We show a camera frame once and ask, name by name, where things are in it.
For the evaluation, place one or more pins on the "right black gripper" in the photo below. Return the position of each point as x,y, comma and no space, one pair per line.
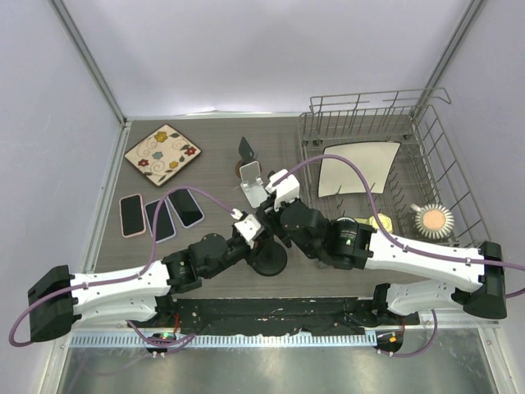
267,205

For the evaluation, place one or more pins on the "tall black phone stand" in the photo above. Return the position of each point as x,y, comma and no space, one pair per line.
269,258

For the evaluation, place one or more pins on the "purple-cased phone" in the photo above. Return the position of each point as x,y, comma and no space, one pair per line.
164,226
186,208

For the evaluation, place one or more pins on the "white folding phone stand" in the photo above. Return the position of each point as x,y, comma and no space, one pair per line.
252,184

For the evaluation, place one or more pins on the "pink-cased phone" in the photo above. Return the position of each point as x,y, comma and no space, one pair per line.
132,216

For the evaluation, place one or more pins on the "wooden-base grey phone stand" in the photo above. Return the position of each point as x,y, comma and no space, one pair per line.
247,155

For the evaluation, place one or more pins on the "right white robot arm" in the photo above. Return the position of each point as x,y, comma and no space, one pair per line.
470,279

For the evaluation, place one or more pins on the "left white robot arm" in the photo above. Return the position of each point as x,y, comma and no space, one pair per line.
60,300

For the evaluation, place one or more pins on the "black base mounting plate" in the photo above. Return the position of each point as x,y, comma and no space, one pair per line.
326,316

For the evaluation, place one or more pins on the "yellow-green mug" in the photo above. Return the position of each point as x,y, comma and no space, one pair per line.
384,221

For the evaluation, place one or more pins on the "floral square trivet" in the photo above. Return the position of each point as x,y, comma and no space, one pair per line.
162,154

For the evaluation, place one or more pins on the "ribbed cup with peach inside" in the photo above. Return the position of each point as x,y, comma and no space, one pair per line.
434,221

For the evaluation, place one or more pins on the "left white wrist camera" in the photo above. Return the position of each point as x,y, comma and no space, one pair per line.
248,226

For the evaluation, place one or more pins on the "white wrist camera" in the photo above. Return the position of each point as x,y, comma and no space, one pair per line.
283,189
248,226

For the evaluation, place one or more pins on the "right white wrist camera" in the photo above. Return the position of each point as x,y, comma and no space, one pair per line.
283,189

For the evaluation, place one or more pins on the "white slotted cable duct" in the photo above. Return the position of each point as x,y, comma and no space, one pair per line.
302,339

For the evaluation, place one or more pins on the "grey wire dish rack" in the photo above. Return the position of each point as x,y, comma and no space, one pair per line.
418,164

